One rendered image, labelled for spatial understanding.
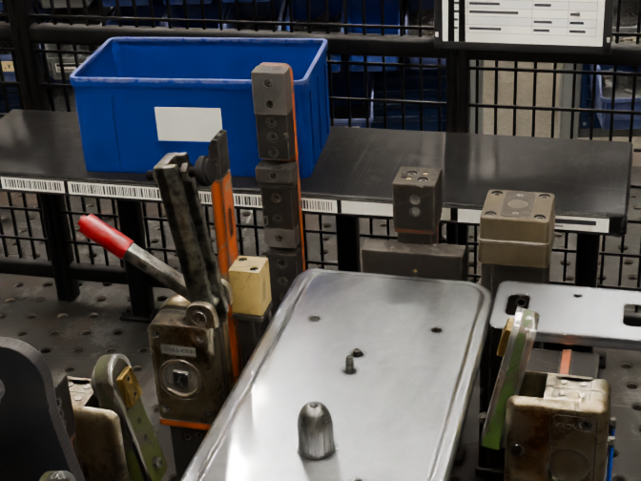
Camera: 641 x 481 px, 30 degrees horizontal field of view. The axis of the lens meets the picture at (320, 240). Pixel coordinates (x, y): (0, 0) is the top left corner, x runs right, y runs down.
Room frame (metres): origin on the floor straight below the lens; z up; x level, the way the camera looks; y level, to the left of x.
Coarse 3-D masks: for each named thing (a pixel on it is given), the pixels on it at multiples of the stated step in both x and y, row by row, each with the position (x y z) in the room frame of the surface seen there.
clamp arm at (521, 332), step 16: (512, 320) 0.89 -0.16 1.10; (528, 320) 0.87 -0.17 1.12; (512, 336) 0.86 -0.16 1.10; (528, 336) 0.86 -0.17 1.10; (512, 352) 0.86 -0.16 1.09; (528, 352) 0.86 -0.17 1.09; (512, 368) 0.86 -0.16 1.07; (496, 384) 0.87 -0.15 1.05; (512, 384) 0.86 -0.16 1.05; (496, 400) 0.86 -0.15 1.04; (480, 416) 0.88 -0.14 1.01; (496, 416) 0.86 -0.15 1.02; (496, 432) 0.86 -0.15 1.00; (496, 448) 0.86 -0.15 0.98
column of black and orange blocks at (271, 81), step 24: (264, 72) 1.30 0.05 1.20; (288, 72) 1.31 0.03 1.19; (264, 96) 1.30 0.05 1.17; (288, 96) 1.30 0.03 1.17; (264, 120) 1.30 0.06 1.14; (288, 120) 1.30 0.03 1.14; (264, 144) 1.30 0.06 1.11; (288, 144) 1.30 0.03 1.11; (264, 168) 1.30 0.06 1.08; (288, 168) 1.30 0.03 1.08; (264, 192) 1.31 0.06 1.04; (288, 192) 1.30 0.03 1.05; (264, 216) 1.31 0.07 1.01; (288, 216) 1.30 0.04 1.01; (288, 240) 1.30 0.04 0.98; (288, 264) 1.30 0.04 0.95; (288, 288) 1.30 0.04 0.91
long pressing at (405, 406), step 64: (320, 320) 1.08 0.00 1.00; (384, 320) 1.07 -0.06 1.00; (448, 320) 1.06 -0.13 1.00; (256, 384) 0.96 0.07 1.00; (320, 384) 0.96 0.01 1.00; (384, 384) 0.95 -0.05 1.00; (448, 384) 0.95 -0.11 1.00; (256, 448) 0.86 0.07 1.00; (384, 448) 0.85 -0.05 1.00; (448, 448) 0.85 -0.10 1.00
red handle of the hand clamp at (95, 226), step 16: (80, 224) 1.05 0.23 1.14; (96, 224) 1.04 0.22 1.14; (96, 240) 1.04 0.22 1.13; (112, 240) 1.04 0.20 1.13; (128, 240) 1.04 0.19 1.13; (128, 256) 1.03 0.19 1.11; (144, 256) 1.03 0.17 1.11; (160, 272) 1.02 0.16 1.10; (176, 272) 1.03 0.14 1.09; (176, 288) 1.02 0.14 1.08
